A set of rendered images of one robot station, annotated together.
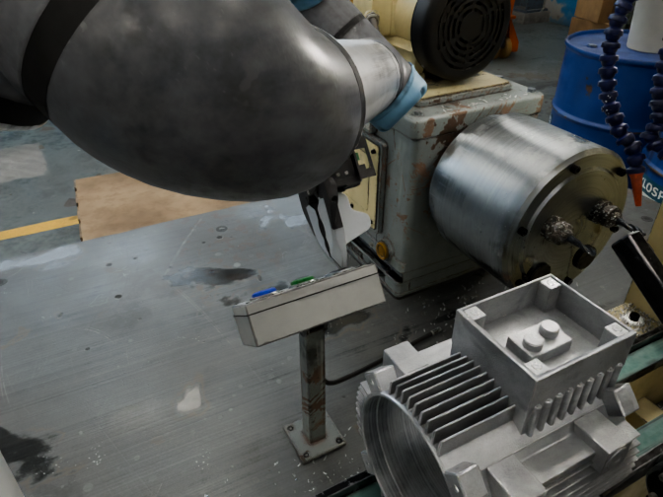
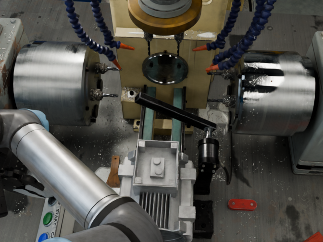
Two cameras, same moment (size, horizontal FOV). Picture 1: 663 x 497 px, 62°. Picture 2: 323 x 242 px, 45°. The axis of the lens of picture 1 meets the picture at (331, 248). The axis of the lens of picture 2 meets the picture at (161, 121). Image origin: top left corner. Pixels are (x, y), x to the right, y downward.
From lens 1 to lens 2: 0.53 m
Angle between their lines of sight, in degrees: 45
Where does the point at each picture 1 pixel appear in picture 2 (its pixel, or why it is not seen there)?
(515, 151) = (55, 77)
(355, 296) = not seen: hidden behind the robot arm
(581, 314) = (156, 145)
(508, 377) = (165, 190)
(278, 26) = (157, 234)
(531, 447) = (179, 198)
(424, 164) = (6, 103)
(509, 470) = (183, 211)
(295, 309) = (63, 232)
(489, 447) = (174, 211)
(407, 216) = not seen: hidden behind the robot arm
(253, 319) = not seen: outside the picture
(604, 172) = (92, 56)
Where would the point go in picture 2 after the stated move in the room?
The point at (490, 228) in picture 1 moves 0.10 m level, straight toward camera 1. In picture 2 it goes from (72, 115) to (92, 139)
